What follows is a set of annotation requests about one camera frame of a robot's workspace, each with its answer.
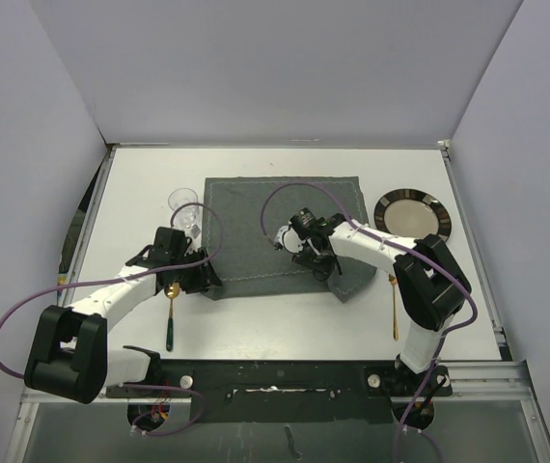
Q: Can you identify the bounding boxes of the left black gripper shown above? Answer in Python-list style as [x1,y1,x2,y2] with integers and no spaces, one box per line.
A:
[170,247,221,294]

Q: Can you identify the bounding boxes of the grey cloth placemat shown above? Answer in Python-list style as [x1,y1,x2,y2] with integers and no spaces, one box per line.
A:
[202,176,378,304]

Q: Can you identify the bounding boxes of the dark rimmed dinner plate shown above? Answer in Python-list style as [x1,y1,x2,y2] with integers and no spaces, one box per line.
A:
[373,188,453,242]

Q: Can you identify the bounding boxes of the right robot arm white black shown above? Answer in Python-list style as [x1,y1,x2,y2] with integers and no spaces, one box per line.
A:
[275,208,471,395]

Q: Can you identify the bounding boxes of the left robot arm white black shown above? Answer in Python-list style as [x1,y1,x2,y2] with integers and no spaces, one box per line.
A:
[23,227,222,404]

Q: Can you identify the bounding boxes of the clear drinking glass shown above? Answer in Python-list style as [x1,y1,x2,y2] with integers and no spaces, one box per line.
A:
[168,188,201,239]

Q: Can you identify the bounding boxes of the gold fork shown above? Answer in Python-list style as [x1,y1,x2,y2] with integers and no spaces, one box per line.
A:
[388,274,399,340]

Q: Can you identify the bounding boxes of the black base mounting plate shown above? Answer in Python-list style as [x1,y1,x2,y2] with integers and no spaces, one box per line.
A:
[105,360,453,424]

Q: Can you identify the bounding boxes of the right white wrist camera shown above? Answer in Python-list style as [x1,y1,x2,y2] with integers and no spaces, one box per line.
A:
[274,224,302,254]

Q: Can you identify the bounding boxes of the gold spoon green handle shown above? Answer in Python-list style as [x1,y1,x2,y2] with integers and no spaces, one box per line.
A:
[165,283,180,352]

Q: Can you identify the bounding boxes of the aluminium frame rail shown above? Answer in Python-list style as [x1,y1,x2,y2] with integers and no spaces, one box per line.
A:
[94,360,532,403]

